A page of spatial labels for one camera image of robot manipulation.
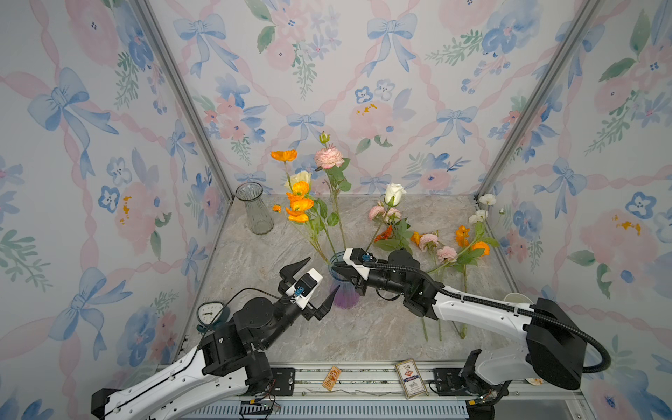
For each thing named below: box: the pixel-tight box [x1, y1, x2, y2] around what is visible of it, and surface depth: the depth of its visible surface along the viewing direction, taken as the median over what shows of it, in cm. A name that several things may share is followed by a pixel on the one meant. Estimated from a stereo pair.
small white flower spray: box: [468, 193, 497, 238], surface depth 112 cm
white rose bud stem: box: [365, 182, 407, 253], surface depth 66 cm
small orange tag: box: [322, 365, 342, 392], surface depth 76 cm
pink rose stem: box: [314, 131, 352, 251], surface depth 69 cm
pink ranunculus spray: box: [369, 200, 402, 226], surface depth 112 cm
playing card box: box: [395, 358, 428, 399], surface depth 75 cm
